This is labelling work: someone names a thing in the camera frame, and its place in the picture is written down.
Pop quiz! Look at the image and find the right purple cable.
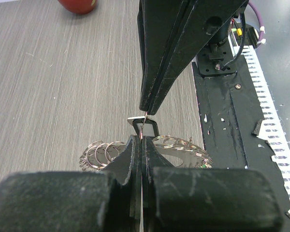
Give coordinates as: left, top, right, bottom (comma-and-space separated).
247, 0, 267, 50

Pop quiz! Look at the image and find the large metal keyring with rings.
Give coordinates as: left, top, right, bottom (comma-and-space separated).
79, 135, 213, 171

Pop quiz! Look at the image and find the slotted cable duct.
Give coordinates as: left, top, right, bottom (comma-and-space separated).
242, 45, 290, 216

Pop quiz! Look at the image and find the white brown bowl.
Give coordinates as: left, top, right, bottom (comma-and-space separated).
58, 0, 98, 15

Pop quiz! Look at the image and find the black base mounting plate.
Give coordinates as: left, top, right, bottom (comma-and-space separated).
192, 53, 290, 232

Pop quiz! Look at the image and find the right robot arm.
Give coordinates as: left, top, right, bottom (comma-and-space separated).
137, 0, 248, 115

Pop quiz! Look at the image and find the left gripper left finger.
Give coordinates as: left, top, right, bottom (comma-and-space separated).
0, 136, 141, 232

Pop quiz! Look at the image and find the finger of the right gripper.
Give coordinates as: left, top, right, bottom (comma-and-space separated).
147, 0, 248, 115
137, 0, 191, 111

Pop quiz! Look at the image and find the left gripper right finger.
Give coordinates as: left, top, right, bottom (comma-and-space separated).
142, 136, 285, 232

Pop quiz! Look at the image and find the silver key black head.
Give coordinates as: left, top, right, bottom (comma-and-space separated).
127, 116, 160, 139

